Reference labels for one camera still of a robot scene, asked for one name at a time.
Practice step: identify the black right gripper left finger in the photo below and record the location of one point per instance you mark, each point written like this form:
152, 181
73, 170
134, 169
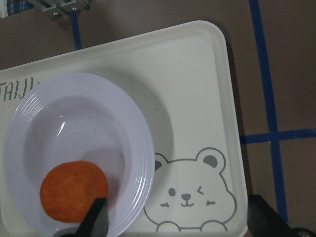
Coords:
96, 222

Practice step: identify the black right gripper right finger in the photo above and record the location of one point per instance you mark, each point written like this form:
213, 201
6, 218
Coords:
263, 221

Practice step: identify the orange fruit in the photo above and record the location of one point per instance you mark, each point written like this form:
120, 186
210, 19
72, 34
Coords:
69, 190

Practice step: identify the white round plate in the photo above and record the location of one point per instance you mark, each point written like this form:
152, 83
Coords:
72, 117

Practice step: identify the cream tray with bear print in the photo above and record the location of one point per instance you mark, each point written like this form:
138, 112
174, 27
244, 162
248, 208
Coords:
179, 77

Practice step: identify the aluminium frame post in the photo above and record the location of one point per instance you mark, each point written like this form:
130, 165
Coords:
56, 8

